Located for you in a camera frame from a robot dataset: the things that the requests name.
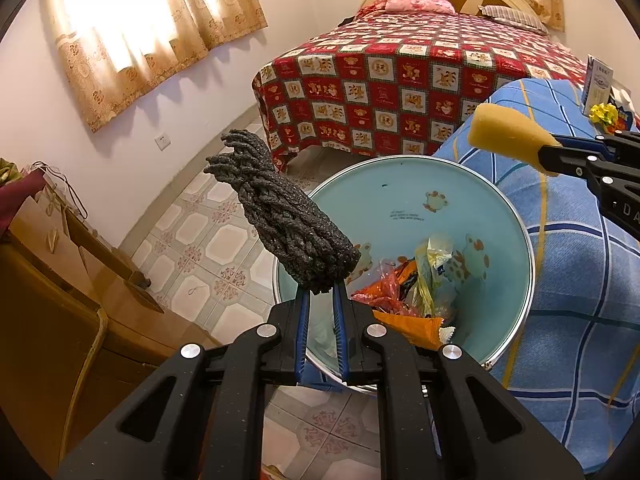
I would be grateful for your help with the white wall socket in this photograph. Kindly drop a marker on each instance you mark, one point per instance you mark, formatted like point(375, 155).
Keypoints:
point(162, 141)

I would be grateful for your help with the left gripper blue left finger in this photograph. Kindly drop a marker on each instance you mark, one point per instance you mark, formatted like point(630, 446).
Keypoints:
point(302, 301)

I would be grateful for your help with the left window curtain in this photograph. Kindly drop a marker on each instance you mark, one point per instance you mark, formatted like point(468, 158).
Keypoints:
point(113, 52)

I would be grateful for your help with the blue plaid blanket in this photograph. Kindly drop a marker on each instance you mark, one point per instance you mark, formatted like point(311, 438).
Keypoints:
point(576, 364)

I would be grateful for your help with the yellow sponge wedge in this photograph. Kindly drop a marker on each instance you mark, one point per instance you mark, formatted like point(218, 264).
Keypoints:
point(509, 133)

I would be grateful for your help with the light blue trash bin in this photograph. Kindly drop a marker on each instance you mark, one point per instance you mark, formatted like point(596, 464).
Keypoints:
point(474, 257)

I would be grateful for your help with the striped pillow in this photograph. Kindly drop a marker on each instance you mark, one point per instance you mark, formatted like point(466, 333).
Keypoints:
point(515, 18)

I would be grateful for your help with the brown paper bag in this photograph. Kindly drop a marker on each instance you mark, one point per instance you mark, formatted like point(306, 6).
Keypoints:
point(44, 218)

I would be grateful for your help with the yellow crumpled plastic wrapper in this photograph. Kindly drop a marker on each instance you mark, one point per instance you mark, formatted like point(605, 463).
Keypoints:
point(606, 118)

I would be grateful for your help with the grey white tall carton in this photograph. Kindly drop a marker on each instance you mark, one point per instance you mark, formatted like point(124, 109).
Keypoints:
point(598, 83)

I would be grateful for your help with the wooden cabinet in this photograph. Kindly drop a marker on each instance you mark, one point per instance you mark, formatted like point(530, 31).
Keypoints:
point(65, 366)

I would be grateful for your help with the blue milk carton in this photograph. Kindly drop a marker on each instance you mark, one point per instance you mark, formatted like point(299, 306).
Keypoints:
point(626, 115)

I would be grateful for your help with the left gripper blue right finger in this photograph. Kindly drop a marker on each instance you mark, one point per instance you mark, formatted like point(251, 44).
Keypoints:
point(340, 331)

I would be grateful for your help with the pink pillow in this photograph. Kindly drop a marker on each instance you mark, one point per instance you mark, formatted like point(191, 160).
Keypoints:
point(417, 6)

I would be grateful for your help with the orange white snack wrapper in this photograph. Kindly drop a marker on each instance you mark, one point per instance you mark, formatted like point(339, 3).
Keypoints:
point(426, 332)

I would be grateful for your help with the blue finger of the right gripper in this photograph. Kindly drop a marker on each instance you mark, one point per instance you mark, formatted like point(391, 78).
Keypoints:
point(582, 142)
point(554, 160)

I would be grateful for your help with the red patterned bed cover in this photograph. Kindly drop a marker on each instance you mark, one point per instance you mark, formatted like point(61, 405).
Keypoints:
point(396, 83)

